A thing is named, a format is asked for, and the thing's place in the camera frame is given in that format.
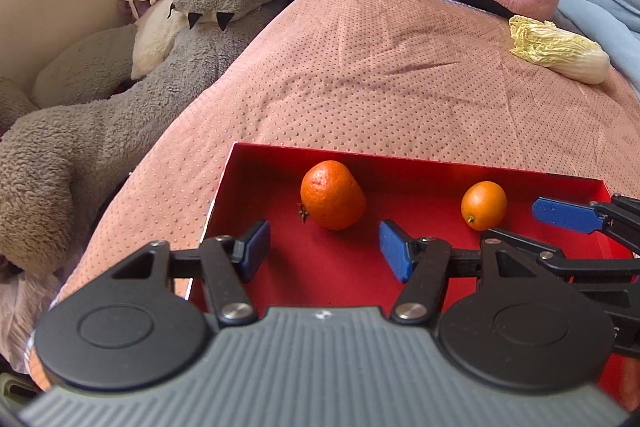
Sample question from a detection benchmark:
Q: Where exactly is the small orange kumquat back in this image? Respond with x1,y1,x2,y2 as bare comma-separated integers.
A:
460,181,508,232

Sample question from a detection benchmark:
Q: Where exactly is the large orange tangerine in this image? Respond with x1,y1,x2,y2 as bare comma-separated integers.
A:
298,160,367,231

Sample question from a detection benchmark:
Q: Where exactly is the napa cabbage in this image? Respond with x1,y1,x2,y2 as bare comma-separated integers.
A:
509,15,611,86

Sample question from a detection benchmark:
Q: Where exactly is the salmon dotted bedspread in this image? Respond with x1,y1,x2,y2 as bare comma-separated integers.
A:
27,0,640,390

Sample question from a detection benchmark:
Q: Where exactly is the grey Totoro plush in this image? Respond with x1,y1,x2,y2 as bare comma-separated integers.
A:
1,0,293,277

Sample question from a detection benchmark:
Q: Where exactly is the light blue blanket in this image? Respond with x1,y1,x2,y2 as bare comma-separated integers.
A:
558,0,639,91

